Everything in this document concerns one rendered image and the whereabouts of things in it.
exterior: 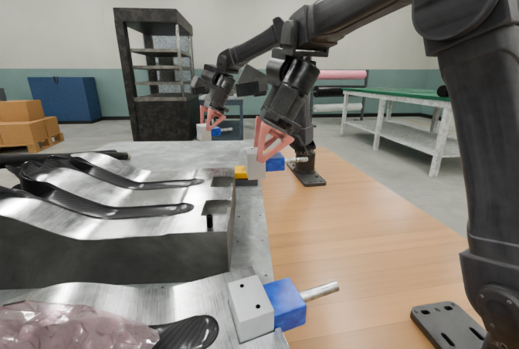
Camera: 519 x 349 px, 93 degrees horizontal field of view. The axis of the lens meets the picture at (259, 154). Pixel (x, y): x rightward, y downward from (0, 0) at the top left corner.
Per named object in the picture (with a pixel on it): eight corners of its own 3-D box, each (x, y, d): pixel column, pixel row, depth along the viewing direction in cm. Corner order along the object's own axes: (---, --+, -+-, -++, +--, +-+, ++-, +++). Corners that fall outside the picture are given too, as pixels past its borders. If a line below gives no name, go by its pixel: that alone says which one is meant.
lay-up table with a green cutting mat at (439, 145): (386, 131, 516) (394, 81, 485) (515, 174, 290) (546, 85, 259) (336, 133, 500) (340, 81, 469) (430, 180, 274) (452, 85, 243)
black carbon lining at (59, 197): (206, 186, 55) (203, 145, 52) (191, 228, 39) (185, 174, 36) (44, 189, 53) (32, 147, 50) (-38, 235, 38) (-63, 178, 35)
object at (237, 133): (242, 124, 590) (242, 85, 562) (244, 145, 410) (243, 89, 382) (213, 125, 585) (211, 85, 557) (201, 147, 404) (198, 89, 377)
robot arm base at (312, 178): (306, 160, 68) (330, 160, 69) (286, 143, 87) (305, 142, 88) (304, 187, 71) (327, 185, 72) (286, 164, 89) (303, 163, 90)
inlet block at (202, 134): (228, 133, 97) (228, 120, 95) (235, 137, 93) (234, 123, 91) (197, 138, 90) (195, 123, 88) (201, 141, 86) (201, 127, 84)
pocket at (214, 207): (231, 217, 45) (231, 199, 44) (229, 235, 40) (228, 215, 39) (206, 218, 45) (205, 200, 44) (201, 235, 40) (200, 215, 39)
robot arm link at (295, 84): (271, 83, 49) (287, 50, 48) (290, 95, 52) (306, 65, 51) (289, 90, 44) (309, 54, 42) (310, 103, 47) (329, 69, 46)
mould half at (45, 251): (235, 200, 63) (234, 150, 59) (228, 280, 38) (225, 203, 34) (32, 205, 60) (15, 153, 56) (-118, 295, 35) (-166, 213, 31)
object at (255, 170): (303, 167, 55) (304, 144, 54) (311, 175, 50) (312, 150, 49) (245, 171, 54) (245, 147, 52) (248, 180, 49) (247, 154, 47)
